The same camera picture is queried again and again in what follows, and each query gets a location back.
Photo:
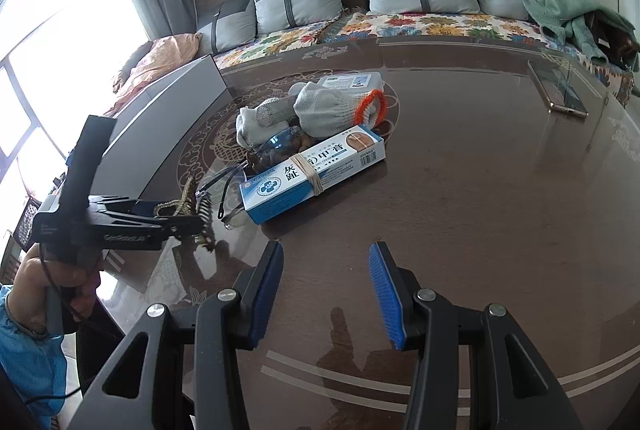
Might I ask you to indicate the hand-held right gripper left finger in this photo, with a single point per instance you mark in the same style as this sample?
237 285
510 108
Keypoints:
265 295

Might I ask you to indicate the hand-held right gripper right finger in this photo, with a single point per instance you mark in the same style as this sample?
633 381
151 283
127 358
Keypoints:
387 295

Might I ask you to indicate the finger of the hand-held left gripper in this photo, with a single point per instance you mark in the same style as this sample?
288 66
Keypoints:
192 225
135 206

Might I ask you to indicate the brown hair clip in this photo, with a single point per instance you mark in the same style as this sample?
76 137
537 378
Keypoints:
187 197

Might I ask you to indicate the white cardboard container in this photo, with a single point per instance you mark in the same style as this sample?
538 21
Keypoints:
165 100

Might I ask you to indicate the white sock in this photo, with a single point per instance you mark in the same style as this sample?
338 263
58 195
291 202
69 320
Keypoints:
248 126

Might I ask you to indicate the clear safety glasses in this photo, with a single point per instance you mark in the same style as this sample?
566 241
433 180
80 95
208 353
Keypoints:
272 142

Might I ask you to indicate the grey knit glove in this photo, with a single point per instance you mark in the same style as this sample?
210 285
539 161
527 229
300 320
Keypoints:
276 113

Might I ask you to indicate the blue white medicine box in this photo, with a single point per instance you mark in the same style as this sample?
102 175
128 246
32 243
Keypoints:
345 155

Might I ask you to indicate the white glove orange cuff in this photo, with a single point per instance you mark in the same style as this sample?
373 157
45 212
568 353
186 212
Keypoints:
325 110

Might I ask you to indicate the clear plastic box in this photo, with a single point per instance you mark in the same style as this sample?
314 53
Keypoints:
350 83

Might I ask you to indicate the person's left forearm blue sleeve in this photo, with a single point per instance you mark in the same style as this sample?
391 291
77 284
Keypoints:
27 360

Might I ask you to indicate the person's left hand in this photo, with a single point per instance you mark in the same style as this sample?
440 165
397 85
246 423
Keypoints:
30 280

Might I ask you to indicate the tan rubber band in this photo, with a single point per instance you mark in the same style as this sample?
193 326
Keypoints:
311 175

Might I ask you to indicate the pink pillow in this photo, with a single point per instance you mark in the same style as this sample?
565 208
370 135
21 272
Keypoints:
160 60

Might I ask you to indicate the window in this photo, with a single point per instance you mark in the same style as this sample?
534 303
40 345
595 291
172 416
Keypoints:
55 20

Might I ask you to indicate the floral sofa cover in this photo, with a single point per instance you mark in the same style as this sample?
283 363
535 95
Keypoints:
270 43
425 24

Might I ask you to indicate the smartphone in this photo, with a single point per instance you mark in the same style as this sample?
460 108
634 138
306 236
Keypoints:
557 88

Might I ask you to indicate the green garment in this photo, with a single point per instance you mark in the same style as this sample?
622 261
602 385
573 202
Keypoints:
555 3

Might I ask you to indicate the dark brown bag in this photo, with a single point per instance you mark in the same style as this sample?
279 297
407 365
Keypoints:
617 43

